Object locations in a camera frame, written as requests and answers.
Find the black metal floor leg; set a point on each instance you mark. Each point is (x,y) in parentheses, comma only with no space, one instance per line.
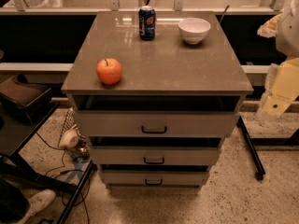
(260,172)

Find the dark brown pouch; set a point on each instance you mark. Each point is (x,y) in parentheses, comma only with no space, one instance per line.
(18,94)

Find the wire mesh basket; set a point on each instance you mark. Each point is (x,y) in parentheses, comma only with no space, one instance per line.
(80,151)

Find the red-orange apple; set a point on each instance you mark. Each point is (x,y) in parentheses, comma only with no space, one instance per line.
(109,71)

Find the white sneaker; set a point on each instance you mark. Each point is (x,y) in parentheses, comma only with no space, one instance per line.
(38,203)

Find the grey drawer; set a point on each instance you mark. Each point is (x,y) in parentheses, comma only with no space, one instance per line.
(156,156)
(151,124)
(154,178)

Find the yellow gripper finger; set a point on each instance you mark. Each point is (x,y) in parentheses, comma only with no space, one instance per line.
(270,28)
(281,88)

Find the middle grey drawer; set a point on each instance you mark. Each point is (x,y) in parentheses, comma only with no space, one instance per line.
(156,156)

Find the white round device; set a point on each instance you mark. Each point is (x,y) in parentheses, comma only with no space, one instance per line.
(69,139)

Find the black side cart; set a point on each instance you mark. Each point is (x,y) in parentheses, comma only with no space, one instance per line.
(14,135)

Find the blue Pepsi soda can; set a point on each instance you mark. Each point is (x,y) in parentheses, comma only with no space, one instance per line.
(147,18)

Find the white ceramic bowl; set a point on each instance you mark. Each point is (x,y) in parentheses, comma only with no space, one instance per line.
(193,30)

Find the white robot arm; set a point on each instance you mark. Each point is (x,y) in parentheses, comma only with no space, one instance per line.
(287,39)

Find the top grey drawer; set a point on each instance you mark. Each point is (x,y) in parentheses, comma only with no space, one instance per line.
(151,124)

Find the bottom grey drawer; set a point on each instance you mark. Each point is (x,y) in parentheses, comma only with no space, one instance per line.
(154,178)

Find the grey drawer cabinet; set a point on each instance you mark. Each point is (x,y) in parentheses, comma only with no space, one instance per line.
(161,75)

